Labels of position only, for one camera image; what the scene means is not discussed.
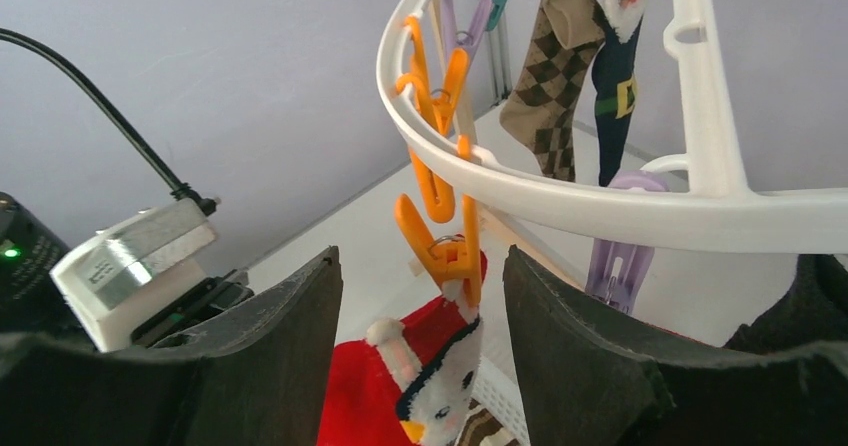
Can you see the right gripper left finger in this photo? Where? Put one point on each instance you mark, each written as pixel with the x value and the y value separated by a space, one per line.
pixel 255 374

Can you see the black sock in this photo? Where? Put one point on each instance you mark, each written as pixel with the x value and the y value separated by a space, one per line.
pixel 814 308

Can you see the argyle brown sock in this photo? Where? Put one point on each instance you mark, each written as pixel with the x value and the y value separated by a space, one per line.
pixel 539 111

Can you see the white oval clip hanger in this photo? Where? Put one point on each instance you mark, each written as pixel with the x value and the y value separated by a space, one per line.
pixel 718 213

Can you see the santa pattern dark sock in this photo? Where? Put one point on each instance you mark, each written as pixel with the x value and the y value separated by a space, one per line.
pixel 614 81

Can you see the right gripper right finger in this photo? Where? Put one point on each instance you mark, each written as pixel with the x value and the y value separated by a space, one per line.
pixel 589 374

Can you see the brown white wavy sock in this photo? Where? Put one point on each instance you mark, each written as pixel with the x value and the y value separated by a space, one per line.
pixel 482 428

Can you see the wooden drying rack frame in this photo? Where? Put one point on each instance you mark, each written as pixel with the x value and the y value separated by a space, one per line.
pixel 507 228

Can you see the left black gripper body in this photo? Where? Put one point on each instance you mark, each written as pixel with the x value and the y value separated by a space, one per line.
pixel 207 299

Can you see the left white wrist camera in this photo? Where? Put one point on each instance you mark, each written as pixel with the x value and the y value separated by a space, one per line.
pixel 126 274

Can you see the white plastic laundry basket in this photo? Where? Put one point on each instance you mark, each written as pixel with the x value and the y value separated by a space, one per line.
pixel 501 397

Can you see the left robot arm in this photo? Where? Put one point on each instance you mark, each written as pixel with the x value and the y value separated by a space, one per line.
pixel 30 300

